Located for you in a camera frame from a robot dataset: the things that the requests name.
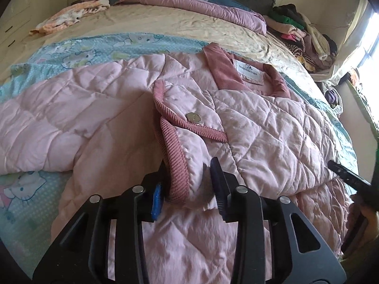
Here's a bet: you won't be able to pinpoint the cream wardrobe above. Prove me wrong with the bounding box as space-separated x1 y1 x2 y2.
0 0 99 76

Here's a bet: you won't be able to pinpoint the orange and white floral cloth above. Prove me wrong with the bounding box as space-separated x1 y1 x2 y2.
30 0 111 36

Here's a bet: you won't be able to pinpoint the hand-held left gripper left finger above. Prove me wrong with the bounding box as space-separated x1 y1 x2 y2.
32 163 167 284

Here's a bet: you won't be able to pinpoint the pink quilted jacket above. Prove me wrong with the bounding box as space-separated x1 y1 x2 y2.
0 43 360 284

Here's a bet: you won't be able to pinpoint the clothes on window sill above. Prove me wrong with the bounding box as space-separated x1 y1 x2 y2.
345 68 379 132

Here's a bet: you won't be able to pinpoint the window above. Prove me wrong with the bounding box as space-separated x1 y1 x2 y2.
355 6 379 69

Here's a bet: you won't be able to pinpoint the beige bed cover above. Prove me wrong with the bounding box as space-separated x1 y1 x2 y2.
0 4 326 101

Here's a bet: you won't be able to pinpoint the pink and dark floral quilt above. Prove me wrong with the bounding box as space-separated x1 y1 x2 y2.
83 0 267 35

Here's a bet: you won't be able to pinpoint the pile of mixed clothes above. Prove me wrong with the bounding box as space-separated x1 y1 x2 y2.
263 4 338 72

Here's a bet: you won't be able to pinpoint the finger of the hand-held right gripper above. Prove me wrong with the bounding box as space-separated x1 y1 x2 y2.
327 160 373 187
340 211 369 253

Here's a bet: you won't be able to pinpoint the cream curtain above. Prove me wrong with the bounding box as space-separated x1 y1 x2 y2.
311 0 374 84

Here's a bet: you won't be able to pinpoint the bag of clothes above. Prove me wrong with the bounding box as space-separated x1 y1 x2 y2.
318 81 344 116

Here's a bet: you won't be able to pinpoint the cartoon cat printed sheet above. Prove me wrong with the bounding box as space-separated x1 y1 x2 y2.
0 32 360 275

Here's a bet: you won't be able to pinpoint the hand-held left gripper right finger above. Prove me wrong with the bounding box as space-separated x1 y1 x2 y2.
210 157 347 284

